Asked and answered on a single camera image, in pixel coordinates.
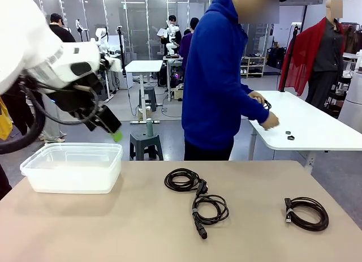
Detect person in purple top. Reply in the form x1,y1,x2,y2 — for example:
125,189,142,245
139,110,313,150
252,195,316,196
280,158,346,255
179,17,200,73

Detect white side table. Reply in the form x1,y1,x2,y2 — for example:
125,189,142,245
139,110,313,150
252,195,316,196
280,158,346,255
248,89,362,174

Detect wooden shoe rack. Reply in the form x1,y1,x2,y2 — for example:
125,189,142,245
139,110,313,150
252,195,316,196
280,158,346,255
240,55,267,79

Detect grey plastic stool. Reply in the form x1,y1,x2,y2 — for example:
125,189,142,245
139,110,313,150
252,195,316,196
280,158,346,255
138,86,158,113
129,131,164,161

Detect white standing desk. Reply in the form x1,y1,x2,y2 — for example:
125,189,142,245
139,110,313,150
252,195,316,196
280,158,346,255
124,59,164,124

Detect man in black jacket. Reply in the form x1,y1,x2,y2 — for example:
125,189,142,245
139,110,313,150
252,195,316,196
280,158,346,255
48,12,76,44

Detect yellow jacket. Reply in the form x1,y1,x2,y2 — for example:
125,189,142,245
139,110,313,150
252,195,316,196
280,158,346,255
0,97,14,141

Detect person's left hand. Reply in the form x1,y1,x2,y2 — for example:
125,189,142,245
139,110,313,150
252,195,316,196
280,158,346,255
248,91,266,104

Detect black power cable with plug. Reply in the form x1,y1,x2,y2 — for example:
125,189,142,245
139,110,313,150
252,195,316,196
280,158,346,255
256,96,273,110
164,167,230,240

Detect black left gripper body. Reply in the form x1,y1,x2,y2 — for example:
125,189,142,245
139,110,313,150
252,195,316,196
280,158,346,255
52,72,114,132

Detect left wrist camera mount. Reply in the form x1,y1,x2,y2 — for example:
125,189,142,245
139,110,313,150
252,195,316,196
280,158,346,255
97,57,124,74

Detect black left arm hose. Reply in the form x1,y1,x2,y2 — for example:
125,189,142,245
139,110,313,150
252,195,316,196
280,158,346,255
0,76,100,155

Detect thick black USB cable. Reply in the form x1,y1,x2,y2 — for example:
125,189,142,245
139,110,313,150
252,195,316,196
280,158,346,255
284,196,330,232

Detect person's right forearm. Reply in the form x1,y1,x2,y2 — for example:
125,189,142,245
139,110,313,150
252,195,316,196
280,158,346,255
237,95,270,126

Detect black camera pole stand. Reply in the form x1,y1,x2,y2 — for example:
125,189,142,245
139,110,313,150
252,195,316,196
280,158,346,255
116,25,127,76

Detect person's right hand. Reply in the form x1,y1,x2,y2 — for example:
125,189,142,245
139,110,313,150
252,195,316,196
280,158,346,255
259,111,280,131

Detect mannequin with red shawl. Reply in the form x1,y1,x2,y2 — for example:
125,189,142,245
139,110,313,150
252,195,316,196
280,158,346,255
278,0,347,110

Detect black bags pile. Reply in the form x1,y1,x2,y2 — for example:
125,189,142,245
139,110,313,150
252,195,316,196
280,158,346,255
267,46,288,69

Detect person in blue hoodie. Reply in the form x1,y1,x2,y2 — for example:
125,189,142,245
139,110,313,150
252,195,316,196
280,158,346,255
182,0,291,161

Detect small white humanoid robot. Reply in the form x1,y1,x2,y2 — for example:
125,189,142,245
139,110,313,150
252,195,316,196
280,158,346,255
165,23,179,57

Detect clear plastic storage container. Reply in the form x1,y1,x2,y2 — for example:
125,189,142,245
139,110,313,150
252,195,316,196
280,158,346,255
19,142,124,194

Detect person's left forearm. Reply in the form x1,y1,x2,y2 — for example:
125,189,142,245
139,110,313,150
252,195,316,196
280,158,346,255
239,82,255,96

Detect brown clothes on rack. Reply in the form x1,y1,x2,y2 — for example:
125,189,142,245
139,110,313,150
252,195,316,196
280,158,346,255
341,22,362,54

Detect dark bulky garment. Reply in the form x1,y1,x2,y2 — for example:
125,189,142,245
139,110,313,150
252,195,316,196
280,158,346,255
0,162,12,200

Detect person in black holding paper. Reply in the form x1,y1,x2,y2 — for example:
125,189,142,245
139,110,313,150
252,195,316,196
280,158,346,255
160,15,182,57

